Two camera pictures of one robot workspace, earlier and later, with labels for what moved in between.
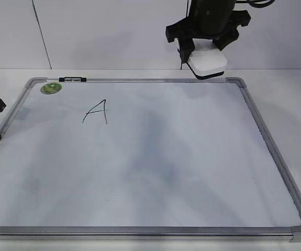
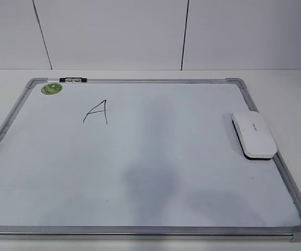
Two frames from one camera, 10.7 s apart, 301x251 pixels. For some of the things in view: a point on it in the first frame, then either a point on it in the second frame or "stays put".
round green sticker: (51, 88) stays put
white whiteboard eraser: (207, 60) -> (256, 140)
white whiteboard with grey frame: (138, 160) stays put
